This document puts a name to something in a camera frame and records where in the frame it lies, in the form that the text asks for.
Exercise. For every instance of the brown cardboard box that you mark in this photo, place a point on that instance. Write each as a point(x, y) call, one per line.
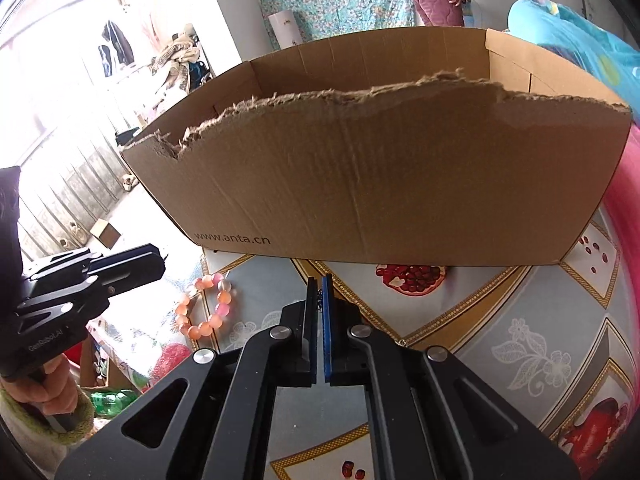
point(375, 185)

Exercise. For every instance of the hanging dark jacket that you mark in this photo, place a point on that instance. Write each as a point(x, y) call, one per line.
point(115, 45)

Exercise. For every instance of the pile of clothes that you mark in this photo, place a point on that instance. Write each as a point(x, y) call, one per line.
point(175, 55)

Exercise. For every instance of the red mesh bag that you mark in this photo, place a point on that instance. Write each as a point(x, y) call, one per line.
point(170, 360)

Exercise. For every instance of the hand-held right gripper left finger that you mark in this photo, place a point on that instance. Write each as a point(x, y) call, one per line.
point(311, 340)

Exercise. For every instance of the blue quilt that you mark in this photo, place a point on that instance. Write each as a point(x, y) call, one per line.
point(575, 35)

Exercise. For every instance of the window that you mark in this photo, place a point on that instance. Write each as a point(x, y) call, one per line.
point(50, 60)

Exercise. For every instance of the small cardboard box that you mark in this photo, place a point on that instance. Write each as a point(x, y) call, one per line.
point(105, 232)

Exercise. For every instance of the pair of shoes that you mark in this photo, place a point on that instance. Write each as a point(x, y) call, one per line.
point(129, 183)

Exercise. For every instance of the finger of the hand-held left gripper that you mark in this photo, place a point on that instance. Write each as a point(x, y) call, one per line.
point(135, 257)
point(135, 278)

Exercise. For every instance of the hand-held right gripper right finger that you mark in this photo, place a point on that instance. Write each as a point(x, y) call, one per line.
point(327, 340)

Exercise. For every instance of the metal balcony railing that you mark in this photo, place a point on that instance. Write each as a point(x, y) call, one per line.
point(95, 170)

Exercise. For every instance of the wheelchair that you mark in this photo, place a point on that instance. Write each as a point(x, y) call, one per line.
point(201, 74)

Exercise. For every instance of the green plastic bottle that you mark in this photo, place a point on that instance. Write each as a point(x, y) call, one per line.
point(112, 400)

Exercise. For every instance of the person's left hand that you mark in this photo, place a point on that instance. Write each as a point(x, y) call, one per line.
point(62, 385)

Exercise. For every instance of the rolled pale mat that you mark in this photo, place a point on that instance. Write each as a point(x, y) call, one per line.
point(287, 27)

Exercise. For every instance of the person's left forearm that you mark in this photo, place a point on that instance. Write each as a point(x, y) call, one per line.
point(30, 430)

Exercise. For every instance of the pink floral blanket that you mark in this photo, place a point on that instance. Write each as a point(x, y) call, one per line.
point(631, 185)

